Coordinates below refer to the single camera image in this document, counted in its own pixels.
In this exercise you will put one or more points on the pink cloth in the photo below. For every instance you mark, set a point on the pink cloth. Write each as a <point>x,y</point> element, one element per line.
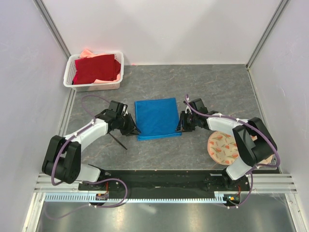
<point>88,54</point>

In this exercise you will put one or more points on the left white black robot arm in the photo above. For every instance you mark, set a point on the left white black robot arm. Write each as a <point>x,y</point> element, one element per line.
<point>62,161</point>

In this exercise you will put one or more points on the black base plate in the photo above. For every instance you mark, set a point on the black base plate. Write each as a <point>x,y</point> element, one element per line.
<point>208,180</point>

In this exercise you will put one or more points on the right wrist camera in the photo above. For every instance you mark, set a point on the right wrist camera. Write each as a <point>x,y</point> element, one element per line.
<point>197,105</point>

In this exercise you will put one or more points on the grey slotted cable duct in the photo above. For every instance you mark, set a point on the grey slotted cable duct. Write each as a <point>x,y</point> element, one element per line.
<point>84,197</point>

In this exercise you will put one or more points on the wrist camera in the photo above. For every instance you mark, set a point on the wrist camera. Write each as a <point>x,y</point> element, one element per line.
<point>116,109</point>
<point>197,105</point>

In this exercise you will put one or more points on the red cloth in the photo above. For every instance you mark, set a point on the red cloth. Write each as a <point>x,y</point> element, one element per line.
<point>102,68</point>

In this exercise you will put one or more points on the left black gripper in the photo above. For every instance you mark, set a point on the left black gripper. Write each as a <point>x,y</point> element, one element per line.
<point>132,128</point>

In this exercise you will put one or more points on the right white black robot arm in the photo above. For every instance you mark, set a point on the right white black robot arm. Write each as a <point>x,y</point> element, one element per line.
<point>252,138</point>

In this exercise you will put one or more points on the blue cloth napkin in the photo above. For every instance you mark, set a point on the blue cloth napkin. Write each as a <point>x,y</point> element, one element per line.
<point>157,119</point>

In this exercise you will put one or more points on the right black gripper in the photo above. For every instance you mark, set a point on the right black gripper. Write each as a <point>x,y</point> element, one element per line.
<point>182,126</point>

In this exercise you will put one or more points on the white plastic basket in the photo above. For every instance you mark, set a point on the white plastic basket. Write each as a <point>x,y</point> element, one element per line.
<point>70,72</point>

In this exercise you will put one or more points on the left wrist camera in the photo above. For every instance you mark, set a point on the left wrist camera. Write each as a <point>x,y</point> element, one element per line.
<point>116,109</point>

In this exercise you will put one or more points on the floral round pot holder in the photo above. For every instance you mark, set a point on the floral round pot holder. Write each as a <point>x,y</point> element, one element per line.
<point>222,148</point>

